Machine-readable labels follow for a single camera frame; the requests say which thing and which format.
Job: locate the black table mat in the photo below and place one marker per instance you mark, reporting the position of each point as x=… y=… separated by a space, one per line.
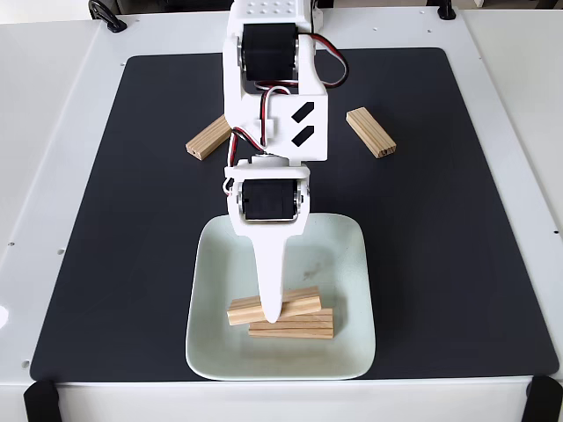
x=132 y=220

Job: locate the wooden block marked two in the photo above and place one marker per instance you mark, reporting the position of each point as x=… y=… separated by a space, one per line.
x=303 y=303

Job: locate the pale green square plate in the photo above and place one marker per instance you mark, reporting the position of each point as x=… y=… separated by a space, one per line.
x=343 y=272

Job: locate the black table clamp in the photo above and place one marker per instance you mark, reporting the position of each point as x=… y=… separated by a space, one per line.
x=118 y=26
x=446 y=12

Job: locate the grooved wooden block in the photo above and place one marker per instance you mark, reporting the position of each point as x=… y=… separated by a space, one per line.
x=370 y=132
x=204 y=143
x=308 y=330

